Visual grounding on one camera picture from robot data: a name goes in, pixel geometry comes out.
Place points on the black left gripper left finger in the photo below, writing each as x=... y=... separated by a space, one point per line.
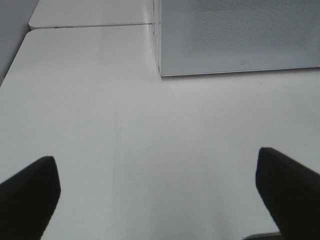
x=28 y=200

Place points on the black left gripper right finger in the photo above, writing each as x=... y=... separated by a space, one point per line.
x=291 y=193

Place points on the white microwave door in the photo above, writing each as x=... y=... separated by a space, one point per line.
x=221 y=36

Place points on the white microwave oven body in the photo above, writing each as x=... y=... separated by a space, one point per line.
x=156 y=30

